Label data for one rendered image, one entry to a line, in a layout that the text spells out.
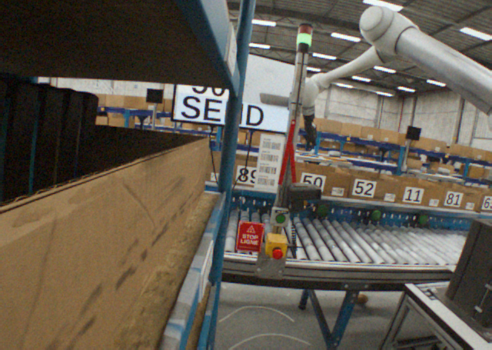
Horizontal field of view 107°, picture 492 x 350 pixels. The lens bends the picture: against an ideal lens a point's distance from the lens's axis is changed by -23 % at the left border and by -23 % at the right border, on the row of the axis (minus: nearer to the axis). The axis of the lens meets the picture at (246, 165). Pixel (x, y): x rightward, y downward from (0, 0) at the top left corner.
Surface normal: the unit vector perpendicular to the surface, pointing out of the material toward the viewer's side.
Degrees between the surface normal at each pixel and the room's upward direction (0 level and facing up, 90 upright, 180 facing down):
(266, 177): 90
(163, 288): 0
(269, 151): 90
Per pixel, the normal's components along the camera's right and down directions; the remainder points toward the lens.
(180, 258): 0.13, -0.98
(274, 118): 0.33, 0.14
